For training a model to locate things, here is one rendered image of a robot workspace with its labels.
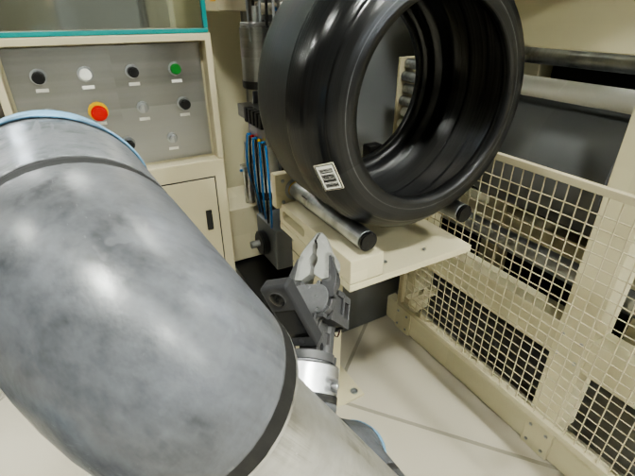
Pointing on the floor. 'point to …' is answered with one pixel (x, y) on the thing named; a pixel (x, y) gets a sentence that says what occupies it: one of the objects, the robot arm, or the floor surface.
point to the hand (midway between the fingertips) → (317, 238)
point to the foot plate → (348, 389)
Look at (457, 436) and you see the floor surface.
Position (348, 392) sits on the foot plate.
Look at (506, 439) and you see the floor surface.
